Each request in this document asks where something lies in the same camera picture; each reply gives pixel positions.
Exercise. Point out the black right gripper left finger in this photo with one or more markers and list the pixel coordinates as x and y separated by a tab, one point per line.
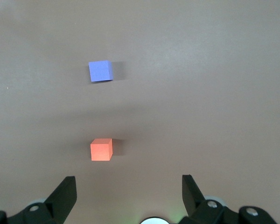
60	198

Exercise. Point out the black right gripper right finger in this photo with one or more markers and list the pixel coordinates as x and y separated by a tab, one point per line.
193	198

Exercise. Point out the orange foam block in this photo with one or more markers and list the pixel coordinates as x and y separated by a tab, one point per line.
100	151

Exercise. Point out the purple foam block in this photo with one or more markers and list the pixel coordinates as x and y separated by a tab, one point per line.
100	71

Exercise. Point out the brown table cover mat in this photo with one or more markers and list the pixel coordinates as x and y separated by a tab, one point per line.
200	93

